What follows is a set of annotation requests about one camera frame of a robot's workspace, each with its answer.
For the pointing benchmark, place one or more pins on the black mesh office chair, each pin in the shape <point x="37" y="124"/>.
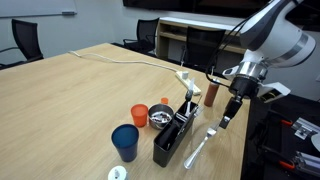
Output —
<point x="146" y="31"/>
<point x="201" y="46"/>
<point x="26" y="38"/>

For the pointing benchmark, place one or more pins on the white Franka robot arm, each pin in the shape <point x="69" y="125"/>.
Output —
<point x="276" y="33"/>

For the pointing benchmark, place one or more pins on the red-brown sauce squeeze bottle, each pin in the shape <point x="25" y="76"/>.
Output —
<point x="211" y="96"/>

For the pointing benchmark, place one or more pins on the blue plastic cup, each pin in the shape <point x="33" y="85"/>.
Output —
<point x="126" y="151"/>

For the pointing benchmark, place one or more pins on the white power strip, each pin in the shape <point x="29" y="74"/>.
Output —
<point x="196" y="89"/>

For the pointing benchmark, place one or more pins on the black cutlery holder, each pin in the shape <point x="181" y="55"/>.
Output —
<point x="173" y="150"/>

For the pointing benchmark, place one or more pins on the silver metal fork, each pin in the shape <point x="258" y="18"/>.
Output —
<point x="190" y="161"/>

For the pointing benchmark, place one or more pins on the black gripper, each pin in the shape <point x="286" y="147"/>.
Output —
<point x="244" y="87"/>

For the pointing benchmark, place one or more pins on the white round disc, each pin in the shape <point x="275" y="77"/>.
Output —
<point x="316" y="142"/>

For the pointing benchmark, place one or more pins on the white plastic utensil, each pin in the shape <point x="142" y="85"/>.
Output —
<point x="191" y="85"/>

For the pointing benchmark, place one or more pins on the white plug adapter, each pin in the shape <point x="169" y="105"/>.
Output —
<point x="185" y="75"/>

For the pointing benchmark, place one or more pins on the round metal bowl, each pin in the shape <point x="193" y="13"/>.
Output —
<point x="166" y="108"/>

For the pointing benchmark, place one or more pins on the black wall screen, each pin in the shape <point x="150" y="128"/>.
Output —
<point x="166" y="4"/>

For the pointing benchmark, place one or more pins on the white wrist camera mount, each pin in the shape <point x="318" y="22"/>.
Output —
<point x="278" y="89"/>

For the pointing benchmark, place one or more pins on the wall whiteboard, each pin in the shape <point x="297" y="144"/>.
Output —
<point x="33" y="6"/>

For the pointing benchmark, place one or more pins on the grey whiteboard eraser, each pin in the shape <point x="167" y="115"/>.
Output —
<point x="69" y="13"/>

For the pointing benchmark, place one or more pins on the black headed utensil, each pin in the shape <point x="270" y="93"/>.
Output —
<point x="188" y="96"/>

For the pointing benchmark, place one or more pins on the black robot stand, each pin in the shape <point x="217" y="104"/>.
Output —
<point x="293" y="106"/>

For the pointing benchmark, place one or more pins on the wooden shelf cabinet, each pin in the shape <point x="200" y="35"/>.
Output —
<point x="170" y="36"/>

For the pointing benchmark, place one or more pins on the thin silver utensil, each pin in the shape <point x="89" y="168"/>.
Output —
<point x="190" y="115"/>

